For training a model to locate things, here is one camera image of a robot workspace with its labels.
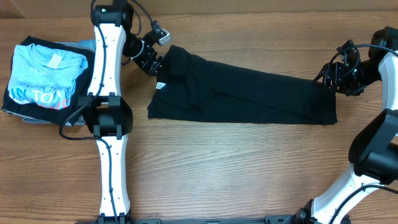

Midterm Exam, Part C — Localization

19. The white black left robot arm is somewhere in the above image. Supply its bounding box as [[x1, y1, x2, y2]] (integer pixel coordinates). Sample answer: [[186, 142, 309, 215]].
[[78, 1, 170, 223]]

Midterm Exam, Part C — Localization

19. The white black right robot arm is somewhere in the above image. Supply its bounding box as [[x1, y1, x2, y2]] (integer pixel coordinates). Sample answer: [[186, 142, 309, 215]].
[[285, 26, 397, 223]]

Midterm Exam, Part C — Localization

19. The grey folded garment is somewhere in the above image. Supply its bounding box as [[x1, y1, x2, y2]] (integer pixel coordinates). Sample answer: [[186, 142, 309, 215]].
[[65, 115, 86, 127]]

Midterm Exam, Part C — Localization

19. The light blue printed t-shirt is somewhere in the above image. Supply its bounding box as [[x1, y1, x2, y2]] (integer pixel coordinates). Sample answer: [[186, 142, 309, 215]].
[[7, 44, 88, 110]]

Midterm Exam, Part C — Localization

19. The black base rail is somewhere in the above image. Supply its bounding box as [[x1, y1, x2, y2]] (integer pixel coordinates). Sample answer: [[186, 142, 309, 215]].
[[127, 215, 295, 224]]

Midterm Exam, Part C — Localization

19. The black t-shirt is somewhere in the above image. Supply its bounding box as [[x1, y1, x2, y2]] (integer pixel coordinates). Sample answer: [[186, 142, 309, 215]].
[[147, 45, 338, 125]]

